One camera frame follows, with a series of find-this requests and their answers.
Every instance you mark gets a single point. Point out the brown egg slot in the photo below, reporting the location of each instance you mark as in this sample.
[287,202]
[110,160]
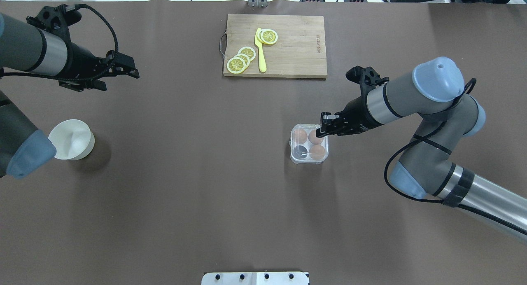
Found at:
[317,152]
[314,139]

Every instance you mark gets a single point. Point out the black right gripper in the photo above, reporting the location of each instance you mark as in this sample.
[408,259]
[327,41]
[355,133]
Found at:
[356,114]

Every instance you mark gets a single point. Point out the yellow plastic knife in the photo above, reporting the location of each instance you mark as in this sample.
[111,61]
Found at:
[261,58]

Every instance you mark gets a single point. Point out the brown egg lower slot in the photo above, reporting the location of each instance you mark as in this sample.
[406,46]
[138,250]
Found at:
[317,152]

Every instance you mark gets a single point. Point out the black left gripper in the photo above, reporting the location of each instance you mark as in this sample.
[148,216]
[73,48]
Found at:
[79,61]

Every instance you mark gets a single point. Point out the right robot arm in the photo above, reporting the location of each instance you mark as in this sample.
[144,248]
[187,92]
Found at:
[421,170]

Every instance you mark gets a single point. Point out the brown egg from bowl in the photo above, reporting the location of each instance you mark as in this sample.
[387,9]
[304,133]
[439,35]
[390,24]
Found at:
[299,136]

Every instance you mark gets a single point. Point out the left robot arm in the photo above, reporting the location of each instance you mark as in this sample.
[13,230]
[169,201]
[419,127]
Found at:
[41,47]

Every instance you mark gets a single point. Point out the lemon slice near knife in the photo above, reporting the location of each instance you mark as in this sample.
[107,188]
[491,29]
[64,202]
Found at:
[268,36]

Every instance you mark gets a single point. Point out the brown egg upper slot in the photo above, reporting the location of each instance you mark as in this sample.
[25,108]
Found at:
[314,139]

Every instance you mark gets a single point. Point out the lemon slice under knife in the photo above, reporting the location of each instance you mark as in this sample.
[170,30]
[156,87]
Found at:
[258,37]

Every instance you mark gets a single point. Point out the lower lemon slice of stack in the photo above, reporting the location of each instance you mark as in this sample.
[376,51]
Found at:
[236,65]

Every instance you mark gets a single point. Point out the clear plastic egg box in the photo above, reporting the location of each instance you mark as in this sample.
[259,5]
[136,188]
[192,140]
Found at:
[299,154]

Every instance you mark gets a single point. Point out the wooden cutting board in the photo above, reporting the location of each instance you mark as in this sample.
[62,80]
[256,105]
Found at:
[299,53]

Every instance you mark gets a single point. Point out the white bowl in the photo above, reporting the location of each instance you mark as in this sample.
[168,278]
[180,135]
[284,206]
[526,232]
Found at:
[72,139]

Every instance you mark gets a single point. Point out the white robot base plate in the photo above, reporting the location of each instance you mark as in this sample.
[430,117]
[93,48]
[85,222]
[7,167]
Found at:
[256,278]

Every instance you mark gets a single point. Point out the middle lemon slice of stack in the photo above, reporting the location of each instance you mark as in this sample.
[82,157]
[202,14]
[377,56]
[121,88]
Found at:
[246,59]

